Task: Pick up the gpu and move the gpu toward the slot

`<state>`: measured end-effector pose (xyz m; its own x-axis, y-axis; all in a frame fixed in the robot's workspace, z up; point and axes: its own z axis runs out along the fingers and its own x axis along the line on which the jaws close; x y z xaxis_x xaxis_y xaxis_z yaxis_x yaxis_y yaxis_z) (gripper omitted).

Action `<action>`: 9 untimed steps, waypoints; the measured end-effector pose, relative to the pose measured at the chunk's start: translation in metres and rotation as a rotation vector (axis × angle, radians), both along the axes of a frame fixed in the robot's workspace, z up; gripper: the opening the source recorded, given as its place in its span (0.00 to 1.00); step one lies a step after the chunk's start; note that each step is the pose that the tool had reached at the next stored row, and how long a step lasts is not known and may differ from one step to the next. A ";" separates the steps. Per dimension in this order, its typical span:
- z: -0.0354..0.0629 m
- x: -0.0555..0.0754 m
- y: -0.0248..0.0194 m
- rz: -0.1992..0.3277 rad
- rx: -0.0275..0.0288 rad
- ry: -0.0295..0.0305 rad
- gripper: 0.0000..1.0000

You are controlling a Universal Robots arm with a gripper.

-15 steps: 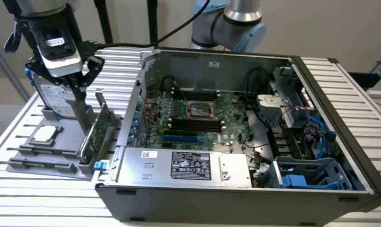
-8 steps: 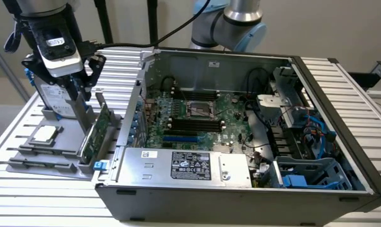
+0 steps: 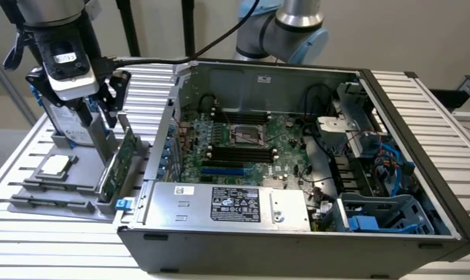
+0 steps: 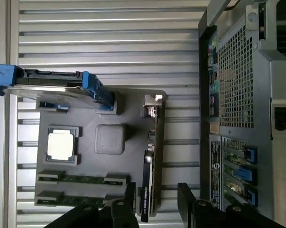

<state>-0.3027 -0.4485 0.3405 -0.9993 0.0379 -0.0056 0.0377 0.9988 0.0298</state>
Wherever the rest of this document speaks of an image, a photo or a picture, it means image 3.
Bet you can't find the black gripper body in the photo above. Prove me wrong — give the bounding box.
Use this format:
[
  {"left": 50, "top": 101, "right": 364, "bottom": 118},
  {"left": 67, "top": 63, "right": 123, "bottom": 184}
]
[{"left": 22, "top": 12, "right": 118, "bottom": 86}]

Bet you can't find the black expansion slot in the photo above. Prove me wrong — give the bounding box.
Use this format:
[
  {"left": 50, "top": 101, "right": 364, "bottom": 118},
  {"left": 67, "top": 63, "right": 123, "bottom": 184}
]
[{"left": 201, "top": 161, "right": 245, "bottom": 168}]

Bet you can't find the blue expansion slot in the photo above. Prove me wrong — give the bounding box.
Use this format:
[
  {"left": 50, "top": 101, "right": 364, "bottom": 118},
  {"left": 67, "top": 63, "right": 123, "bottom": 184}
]
[{"left": 201, "top": 167, "right": 246, "bottom": 176}]

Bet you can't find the silver hard disk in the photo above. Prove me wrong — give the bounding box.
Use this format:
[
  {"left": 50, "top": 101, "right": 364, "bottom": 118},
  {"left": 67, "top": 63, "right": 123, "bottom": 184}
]
[{"left": 43, "top": 98, "right": 95, "bottom": 146}]

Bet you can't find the silver CPU chip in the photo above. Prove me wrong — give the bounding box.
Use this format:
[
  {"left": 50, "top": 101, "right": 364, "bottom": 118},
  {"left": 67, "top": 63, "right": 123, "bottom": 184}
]
[{"left": 37, "top": 154, "right": 78, "bottom": 179}]

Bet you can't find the green graphics card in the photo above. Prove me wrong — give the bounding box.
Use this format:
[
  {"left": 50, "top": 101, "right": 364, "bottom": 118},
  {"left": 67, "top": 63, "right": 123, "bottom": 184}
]
[{"left": 98, "top": 126, "right": 143, "bottom": 204}]

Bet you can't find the grey parts rack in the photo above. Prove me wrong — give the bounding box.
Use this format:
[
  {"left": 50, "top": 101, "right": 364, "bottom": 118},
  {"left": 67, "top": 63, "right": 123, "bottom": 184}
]
[{"left": 7, "top": 112, "right": 154, "bottom": 223}]

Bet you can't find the metal CPU socket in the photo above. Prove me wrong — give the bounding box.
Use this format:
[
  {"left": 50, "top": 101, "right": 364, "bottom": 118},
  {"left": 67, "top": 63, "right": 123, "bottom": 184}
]
[{"left": 226, "top": 123, "right": 270, "bottom": 147}]

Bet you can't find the silver power supply unit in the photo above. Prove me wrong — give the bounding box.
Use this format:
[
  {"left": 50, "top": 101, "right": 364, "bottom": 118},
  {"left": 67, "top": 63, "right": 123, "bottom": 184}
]
[{"left": 139, "top": 181, "right": 313, "bottom": 233}]

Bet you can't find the green motherboard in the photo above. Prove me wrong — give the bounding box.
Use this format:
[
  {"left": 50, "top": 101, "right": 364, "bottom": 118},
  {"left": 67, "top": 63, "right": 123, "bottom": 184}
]
[{"left": 178, "top": 111, "right": 313, "bottom": 188}]

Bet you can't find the silver chipset heat sink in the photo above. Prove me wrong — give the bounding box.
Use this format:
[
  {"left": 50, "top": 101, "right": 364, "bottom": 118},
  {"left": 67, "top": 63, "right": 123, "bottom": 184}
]
[{"left": 263, "top": 178, "right": 290, "bottom": 190}]

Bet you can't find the metal disk bay cage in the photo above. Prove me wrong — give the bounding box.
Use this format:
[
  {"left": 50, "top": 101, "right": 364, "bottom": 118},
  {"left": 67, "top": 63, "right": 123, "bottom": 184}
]
[{"left": 316, "top": 82, "right": 389, "bottom": 159}]

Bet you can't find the black open PC case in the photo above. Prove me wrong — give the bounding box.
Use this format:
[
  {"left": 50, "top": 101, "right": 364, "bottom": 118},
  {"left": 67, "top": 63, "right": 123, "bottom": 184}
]
[{"left": 115, "top": 59, "right": 470, "bottom": 274}]

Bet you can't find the blue plastic disk bay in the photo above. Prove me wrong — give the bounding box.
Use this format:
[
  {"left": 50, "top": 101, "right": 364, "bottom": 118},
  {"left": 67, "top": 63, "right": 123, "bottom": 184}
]
[{"left": 334, "top": 192, "right": 436, "bottom": 235}]

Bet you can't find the blue disk wire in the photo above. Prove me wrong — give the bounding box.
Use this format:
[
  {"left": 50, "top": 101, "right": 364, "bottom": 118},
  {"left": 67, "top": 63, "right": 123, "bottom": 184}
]
[{"left": 29, "top": 83, "right": 45, "bottom": 103}]

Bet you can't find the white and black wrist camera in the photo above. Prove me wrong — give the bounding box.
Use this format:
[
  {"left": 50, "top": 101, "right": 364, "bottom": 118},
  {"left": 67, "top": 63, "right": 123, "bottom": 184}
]
[{"left": 43, "top": 40, "right": 101, "bottom": 102}]

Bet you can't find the black camera stand pole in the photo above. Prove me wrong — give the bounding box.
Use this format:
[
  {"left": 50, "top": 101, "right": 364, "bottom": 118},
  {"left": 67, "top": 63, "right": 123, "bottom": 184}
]
[
  {"left": 115, "top": 0, "right": 143, "bottom": 58},
  {"left": 181, "top": 0, "right": 198, "bottom": 58}
]

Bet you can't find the thick black gripper cable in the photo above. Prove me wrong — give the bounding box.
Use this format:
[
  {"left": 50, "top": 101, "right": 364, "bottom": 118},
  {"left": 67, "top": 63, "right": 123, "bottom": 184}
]
[{"left": 98, "top": 0, "right": 262, "bottom": 69}]

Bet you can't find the short black looped wire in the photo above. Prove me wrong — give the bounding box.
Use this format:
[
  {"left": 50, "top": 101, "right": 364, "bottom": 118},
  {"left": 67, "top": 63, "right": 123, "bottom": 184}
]
[{"left": 197, "top": 93, "right": 217, "bottom": 112}]

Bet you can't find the black looped power wire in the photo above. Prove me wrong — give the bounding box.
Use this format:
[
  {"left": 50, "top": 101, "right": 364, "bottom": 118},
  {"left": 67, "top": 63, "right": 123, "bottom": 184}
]
[{"left": 302, "top": 82, "right": 332, "bottom": 118}]

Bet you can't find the black front fan duct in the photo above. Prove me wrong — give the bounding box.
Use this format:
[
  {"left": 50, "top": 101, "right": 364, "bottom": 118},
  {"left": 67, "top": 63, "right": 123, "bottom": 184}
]
[{"left": 328, "top": 153, "right": 378, "bottom": 194}]

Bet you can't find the blue SATA wire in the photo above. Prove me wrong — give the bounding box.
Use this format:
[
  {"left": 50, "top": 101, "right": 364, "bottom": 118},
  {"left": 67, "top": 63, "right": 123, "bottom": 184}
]
[{"left": 373, "top": 139, "right": 416, "bottom": 197}]

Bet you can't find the black frame bracket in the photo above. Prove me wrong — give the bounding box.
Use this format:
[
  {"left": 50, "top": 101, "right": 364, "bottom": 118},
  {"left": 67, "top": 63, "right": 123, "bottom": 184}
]
[{"left": 428, "top": 88, "right": 469, "bottom": 111}]

